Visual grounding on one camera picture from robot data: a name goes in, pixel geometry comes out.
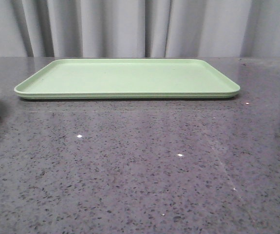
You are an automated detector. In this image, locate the grey pleated curtain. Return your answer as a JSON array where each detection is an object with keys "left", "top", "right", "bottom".
[{"left": 0, "top": 0, "right": 280, "bottom": 58}]

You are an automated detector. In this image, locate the light green plastic tray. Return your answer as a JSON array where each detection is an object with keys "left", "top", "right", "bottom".
[{"left": 14, "top": 58, "right": 240, "bottom": 99}]

